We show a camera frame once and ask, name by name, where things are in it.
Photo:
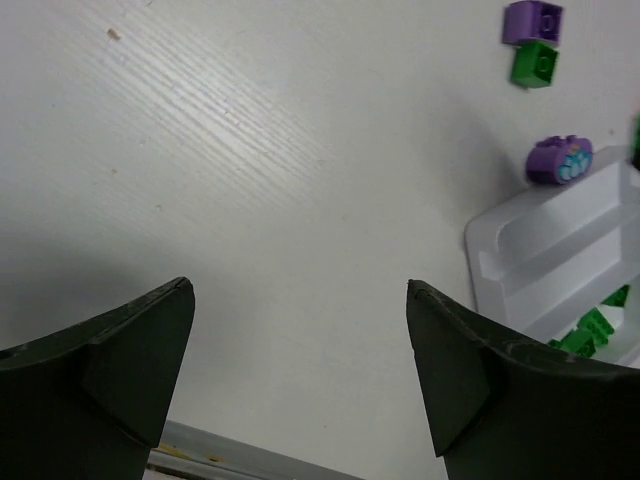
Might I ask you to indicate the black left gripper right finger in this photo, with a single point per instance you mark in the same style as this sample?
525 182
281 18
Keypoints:
503 406

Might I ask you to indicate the small green lego brick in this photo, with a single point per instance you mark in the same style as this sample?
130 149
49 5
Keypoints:
578 342

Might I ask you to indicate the purple paw print lego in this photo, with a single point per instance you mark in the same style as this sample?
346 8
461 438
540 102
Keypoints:
559 160

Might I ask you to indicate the white three-compartment tray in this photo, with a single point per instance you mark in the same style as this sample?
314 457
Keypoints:
544 258

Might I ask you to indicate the purple arch lego brick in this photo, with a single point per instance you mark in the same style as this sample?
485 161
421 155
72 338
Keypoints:
527 21

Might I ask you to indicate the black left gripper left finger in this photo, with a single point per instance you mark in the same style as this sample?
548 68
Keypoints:
90 401

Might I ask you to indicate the green 2x2 lego brick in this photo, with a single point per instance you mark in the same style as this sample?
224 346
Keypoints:
596 324

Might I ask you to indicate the aluminium table edge rail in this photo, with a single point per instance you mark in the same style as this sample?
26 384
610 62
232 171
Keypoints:
190 453

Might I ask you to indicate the green lego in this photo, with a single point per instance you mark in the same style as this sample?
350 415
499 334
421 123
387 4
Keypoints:
534 65
618 298

